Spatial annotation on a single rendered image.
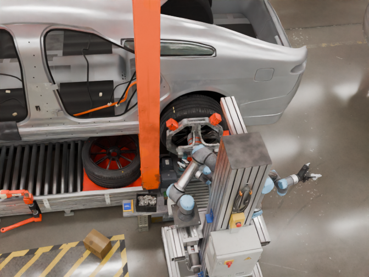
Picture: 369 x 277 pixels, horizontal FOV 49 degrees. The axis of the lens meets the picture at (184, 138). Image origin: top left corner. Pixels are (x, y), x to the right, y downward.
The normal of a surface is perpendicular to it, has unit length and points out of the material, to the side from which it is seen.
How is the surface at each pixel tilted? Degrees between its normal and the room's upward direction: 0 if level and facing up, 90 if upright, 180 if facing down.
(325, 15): 0
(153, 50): 90
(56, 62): 4
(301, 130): 0
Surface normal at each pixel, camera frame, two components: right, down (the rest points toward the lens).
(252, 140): 0.05, -0.61
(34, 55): 0.12, 0.60
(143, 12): 0.14, 0.78
